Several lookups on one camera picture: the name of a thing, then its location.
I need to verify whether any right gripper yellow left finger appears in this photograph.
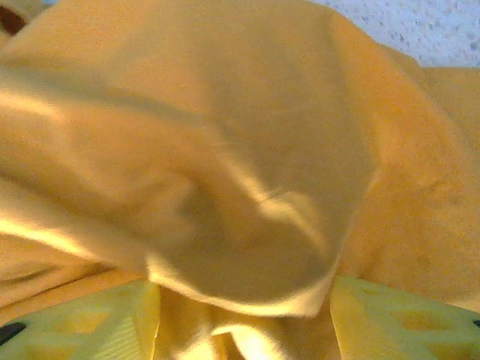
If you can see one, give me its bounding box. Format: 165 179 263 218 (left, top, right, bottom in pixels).
0 280 162 360

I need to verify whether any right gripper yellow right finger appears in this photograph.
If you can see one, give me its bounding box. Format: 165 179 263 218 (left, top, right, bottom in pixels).
329 277 480 360

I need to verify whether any yellow t-shirt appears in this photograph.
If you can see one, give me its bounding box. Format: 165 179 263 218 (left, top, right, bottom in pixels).
0 0 480 360

